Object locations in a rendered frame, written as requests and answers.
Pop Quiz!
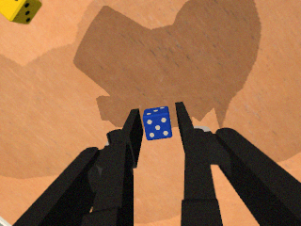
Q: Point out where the yellow die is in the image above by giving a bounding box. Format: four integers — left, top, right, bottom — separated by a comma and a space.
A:
0, 0, 41, 24

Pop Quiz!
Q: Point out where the blue die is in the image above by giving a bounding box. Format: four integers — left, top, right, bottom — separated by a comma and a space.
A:
142, 106, 172, 140

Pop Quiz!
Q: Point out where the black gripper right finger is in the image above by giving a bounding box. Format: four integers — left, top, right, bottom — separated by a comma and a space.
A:
175, 102, 301, 226

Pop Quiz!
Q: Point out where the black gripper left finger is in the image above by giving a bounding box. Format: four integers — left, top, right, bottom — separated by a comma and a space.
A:
12, 108, 144, 226

